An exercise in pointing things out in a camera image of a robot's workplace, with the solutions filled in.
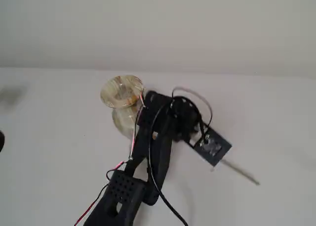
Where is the red and white wire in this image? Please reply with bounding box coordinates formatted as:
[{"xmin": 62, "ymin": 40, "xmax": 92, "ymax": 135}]
[{"xmin": 73, "ymin": 93, "xmax": 146, "ymax": 226}]

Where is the grey cable loop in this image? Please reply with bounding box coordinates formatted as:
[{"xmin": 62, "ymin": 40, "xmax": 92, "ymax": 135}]
[{"xmin": 171, "ymin": 87, "xmax": 214, "ymax": 134}]

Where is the black wrist camera plate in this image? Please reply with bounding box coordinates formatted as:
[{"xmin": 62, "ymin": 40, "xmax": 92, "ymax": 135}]
[{"xmin": 187, "ymin": 123, "xmax": 233, "ymax": 167}]

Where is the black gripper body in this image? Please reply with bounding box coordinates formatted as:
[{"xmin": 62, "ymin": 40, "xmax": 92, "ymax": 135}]
[{"xmin": 169, "ymin": 96, "xmax": 203, "ymax": 143}]

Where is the marbled onyx stone vase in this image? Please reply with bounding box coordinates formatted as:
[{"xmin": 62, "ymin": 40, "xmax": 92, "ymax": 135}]
[{"xmin": 100, "ymin": 74, "xmax": 145, "ymax": 140}]

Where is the black cable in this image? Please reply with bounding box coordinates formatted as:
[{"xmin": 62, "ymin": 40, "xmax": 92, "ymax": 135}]
[{"xmin": 146, "ymin": 101, "xmax": 190, "ymax": 226}]

